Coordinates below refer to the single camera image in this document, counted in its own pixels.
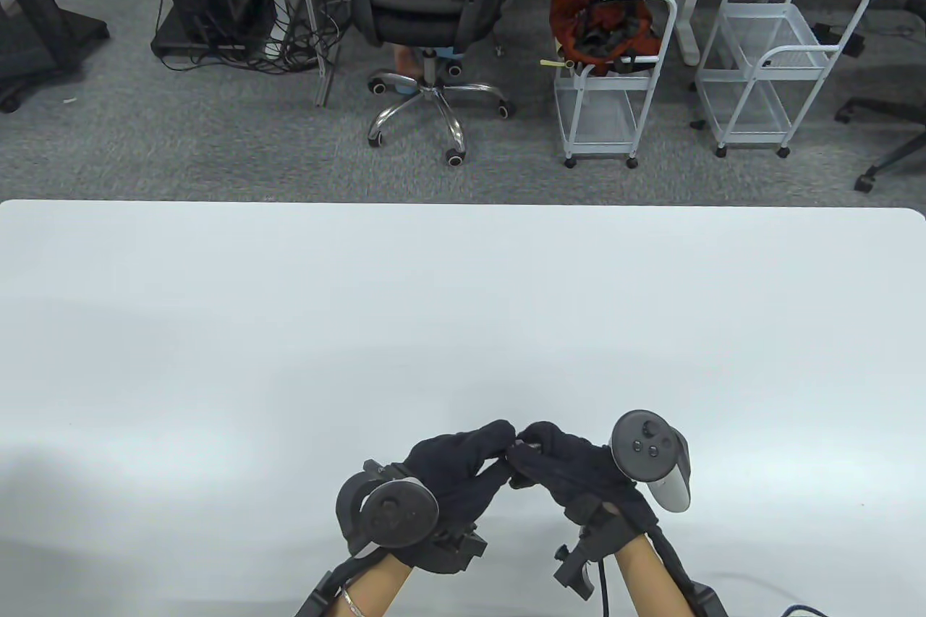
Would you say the person's right hand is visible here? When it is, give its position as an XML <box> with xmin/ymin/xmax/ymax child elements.
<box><xmin>506</xmin><ymin>421</ymin><xmax>660</xmax><ymax>537</ymax></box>

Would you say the person's left hand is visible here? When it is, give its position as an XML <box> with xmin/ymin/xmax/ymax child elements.
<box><xmin>394</xmin><ymin>419</ymin><xmax>519</xmax><ymax>572</ymax></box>

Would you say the person's left forearm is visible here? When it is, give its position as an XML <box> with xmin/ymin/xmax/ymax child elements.
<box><xmin>339</xmin><ymin>550</ymin><xmax>418</xmax><ymax>617</ymax></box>

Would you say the person's right forearm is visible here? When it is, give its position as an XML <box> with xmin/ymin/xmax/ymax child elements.
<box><xmin>612</xmin><ymin>532</ymin><xmax>693</xmax><ymax>617</ymax></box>

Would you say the grey handheld controller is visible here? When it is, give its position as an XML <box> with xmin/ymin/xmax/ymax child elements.
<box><xmin>609</xmin><ymin>411</ymin><xmax>692</xmax><ymax>513</ymax></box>

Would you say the black wrist sensor pack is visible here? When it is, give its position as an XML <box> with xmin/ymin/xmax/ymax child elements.
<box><xmin>294</xmin><ymin>570</ymin><xmax>342</xmax><ymax>617</ymax></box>
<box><xmin>686</xmin><ymin>579</ymin><xmax>729</xmax><ymax>617</ymax></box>

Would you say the red and black bag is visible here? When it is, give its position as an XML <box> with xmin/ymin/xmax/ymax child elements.
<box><xmin>548</xmin><ymin>0</ymin><xmax>662</xmax><ymax>77</ymax></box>

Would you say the black office chair base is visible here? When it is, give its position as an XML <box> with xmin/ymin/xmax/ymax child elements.
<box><xmin>834</xmin><ymin>96</ymin><xmax>926</xmax><ymax>193</ymax></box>

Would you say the black power adapter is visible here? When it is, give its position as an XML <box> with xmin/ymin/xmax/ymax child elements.
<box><xmin>810</xmin><ymin>22</ymin><xmax>866</xmax><ymax>59</ymax></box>

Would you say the black wheeled monitor stand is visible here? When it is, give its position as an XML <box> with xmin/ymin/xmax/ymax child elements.
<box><xmin>0</xmin><ymin>0</ymin><xmax>111</xmax><ymax>114</ymax></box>

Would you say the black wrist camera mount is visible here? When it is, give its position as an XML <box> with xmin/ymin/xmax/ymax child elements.
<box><xmin>552</xmin><ymin>503</ymin><xmax>624</xmax><ymax>601</ymax></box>
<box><xmin>425</xmin><ymin>522</ymin><xmax>488</xmax><ymax>575</ymax></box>

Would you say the black sensor cable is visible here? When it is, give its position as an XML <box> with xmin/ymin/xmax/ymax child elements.
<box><xmin>597</xmin><ymin>556</ymin><xmax>825</xmax><ymax>617</ymax></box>

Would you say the black cable bundle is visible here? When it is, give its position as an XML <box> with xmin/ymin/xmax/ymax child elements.
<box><xmin>156</xmin><ymin>0</ymin><xmax>355</xmax><ymax>77</ymax></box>

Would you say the aluminium rig frame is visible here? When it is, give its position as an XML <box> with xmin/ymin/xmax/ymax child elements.
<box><xmin>289</xmin><ymin>0</ymin><xmax>338</xmax><ymax>108</ymax></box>

